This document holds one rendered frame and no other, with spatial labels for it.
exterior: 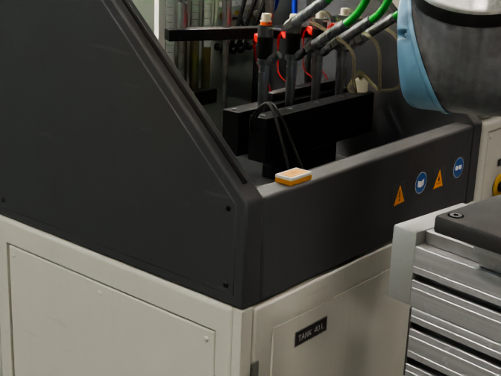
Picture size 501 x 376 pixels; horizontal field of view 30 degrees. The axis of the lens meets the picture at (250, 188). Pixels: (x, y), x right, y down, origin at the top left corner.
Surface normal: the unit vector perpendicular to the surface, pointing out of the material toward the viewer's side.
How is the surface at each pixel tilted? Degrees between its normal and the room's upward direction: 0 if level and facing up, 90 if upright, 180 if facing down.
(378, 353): 90
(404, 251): 90
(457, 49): 109
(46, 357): 90
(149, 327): 90
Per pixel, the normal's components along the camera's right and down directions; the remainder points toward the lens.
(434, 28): -0.74, 0.41
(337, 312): 0.77, 0.22
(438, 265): -0.73, 0.18
